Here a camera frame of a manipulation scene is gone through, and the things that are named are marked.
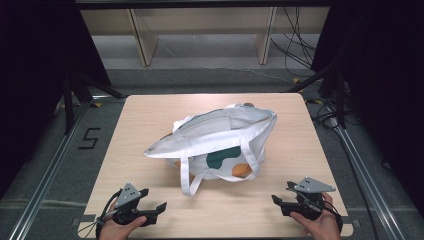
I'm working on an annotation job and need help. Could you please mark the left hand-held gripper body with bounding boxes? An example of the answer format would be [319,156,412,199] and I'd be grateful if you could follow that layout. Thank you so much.
[111,182,158,228]

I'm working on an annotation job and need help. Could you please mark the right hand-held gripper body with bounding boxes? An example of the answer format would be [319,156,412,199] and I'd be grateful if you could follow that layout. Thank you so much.
[280,176,337,221]

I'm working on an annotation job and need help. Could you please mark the white tote bag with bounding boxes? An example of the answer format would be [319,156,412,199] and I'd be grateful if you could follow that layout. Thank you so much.
[143,102,278,197]

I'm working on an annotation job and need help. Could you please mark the person's left hand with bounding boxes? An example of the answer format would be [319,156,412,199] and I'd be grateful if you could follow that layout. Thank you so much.
[98,215,148,240]

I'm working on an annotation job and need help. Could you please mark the person's right hand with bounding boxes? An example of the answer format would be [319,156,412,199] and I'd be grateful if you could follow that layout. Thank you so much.
[289,192,342,240]

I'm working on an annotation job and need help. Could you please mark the black metal stand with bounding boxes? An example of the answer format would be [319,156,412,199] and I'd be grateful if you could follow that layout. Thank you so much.
[287,62,348,130]
[62,71,125,135]

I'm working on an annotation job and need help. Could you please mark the black curtain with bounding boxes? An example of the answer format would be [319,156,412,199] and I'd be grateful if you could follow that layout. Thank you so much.
[0,0,112,198]
[310,0,424,216]

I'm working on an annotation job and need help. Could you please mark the black metal crossbar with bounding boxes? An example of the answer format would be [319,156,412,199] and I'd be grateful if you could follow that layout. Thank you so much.
[74,0,334,10]

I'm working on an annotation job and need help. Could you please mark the left hand-held gripper cable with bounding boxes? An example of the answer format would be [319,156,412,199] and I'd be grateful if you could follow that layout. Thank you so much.
[79,189,123,240]

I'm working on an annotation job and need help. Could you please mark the hand-held gripper cable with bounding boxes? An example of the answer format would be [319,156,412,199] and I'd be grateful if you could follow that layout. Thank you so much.
[79,189,123,240]
[301,191,345,234]

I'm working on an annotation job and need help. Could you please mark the right hand-held gripper cable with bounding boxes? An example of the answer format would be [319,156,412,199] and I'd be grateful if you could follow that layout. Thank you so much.
[301,191,345,234]

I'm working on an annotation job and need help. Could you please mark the aluminium floor rail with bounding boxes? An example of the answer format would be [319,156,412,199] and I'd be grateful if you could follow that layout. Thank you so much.
[324,106,407,240]
[7,96,125,240]

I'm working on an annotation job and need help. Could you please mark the black cables beside stand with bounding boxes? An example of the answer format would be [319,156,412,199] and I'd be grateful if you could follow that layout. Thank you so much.
[304,79,359,131]

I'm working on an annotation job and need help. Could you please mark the bundle of black floor cables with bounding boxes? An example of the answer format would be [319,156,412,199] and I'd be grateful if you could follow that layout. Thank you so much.
[269,5,318,78]

